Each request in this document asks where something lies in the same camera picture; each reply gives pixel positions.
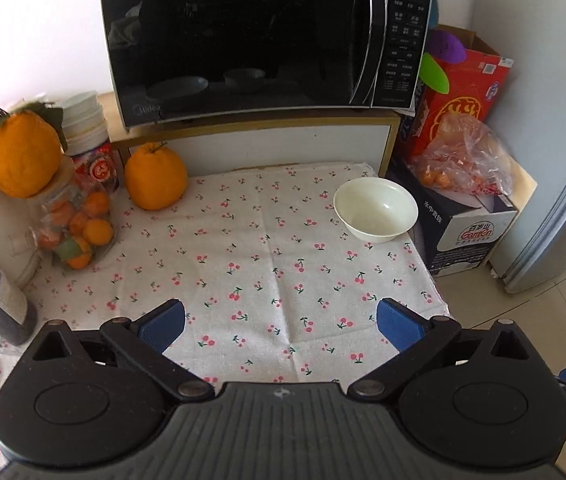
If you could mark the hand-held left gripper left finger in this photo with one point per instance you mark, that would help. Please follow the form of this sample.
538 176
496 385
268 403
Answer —
163 322

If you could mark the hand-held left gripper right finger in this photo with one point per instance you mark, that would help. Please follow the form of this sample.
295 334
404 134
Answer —
400 322

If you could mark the small cream bowl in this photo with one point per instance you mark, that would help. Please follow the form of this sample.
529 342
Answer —
373 205

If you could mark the dark blue carton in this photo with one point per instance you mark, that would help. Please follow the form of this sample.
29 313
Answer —
463 240

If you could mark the cherry print tablecloth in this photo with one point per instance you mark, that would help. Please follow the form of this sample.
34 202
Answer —
263 270

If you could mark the glass jar of small oranges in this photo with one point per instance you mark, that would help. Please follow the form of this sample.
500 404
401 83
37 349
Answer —
78 225

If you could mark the clear glass cup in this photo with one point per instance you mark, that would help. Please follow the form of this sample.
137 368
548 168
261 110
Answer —
25 245

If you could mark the grey refrigerator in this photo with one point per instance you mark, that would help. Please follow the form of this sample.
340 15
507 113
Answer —
553 220

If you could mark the red label can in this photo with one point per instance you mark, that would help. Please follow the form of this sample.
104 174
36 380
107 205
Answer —
98 170

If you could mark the plastic bag of oranges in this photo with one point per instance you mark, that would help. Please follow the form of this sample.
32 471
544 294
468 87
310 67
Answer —
463 160

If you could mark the brown cardboard sheet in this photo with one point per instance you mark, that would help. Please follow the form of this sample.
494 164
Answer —
525 180

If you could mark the white wooden-edged shelf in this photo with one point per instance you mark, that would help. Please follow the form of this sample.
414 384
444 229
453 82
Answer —
288 140

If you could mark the large orange with leaves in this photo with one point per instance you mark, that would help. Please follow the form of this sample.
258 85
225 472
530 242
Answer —
23 160

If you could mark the red cardboard box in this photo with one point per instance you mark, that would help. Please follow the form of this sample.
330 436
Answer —
463 95

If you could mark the green plastic utensil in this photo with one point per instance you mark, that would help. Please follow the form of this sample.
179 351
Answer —
435 75

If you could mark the purple plastic utensil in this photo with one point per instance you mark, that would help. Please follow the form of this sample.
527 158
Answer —
448 46

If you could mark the black microwave oven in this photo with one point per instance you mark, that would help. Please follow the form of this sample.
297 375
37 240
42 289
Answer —
238 35

